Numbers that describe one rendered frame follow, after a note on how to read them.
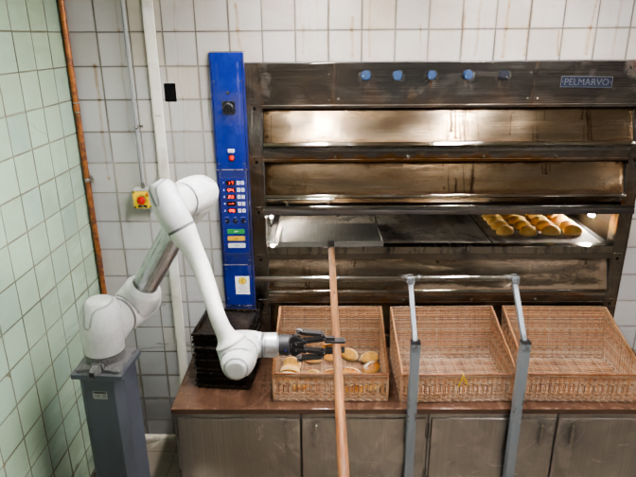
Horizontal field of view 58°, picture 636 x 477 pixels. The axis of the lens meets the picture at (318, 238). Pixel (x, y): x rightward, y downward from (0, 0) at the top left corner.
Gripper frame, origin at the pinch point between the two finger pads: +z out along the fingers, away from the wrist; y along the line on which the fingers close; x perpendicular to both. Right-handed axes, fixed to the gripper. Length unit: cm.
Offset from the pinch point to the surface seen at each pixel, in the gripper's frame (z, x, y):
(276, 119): -27, -101, -65
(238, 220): -47, -96, -15
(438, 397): 50, -49, 57
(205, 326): -62, -70, 31
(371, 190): 20, -98, -31
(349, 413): 8, -44, 62
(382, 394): 24, -50, 55
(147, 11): -84, -98, -114
